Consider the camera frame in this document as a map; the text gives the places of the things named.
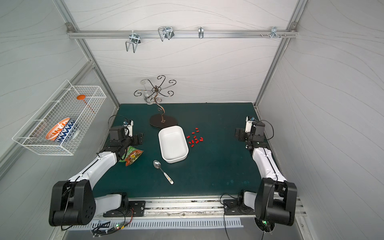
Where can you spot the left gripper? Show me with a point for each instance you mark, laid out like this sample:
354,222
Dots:
137,139

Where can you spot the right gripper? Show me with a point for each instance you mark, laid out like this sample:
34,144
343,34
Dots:
240,133

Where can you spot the white storage box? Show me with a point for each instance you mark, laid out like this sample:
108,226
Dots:
173,145

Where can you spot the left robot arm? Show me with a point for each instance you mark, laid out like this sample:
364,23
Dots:
73,202

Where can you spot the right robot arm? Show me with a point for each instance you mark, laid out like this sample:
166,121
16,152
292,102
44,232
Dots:
275,200

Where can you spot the green snack packet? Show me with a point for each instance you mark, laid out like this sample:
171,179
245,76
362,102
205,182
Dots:
131,155

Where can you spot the glass cup on stand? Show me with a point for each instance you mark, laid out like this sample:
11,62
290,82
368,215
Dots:
147,97

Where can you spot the black metal cup stand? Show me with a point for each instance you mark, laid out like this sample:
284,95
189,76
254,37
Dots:
160,120

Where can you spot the orange blue patterned bowl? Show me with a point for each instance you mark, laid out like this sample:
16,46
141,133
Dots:
63,131

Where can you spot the orange small spoon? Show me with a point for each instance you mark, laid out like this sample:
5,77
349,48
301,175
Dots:
83,99

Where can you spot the metal double hook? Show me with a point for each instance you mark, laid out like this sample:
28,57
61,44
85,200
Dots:
133,42

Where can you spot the metal hook right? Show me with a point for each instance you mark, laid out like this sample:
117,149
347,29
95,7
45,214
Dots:
273,34

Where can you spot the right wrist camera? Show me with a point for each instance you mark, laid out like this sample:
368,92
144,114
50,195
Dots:
249,124

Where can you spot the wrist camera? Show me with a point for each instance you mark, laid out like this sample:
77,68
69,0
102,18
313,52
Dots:
128,127
249,124

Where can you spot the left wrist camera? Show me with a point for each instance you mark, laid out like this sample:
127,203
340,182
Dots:
128,127

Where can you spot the spoon with white handle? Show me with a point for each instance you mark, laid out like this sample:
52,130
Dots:
157,165

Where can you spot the white wire basket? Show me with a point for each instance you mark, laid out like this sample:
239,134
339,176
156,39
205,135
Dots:
61,104

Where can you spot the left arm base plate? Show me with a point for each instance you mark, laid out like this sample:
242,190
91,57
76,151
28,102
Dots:
134,208

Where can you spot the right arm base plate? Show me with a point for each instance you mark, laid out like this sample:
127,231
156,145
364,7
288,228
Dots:
233,208

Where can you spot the aluminium front rail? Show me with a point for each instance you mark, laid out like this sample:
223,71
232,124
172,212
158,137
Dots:
181,207

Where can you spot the aluminium rail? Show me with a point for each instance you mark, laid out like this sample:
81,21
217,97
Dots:
179,34
181,207

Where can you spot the aluminium top rail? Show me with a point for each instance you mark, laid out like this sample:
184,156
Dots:
179,34

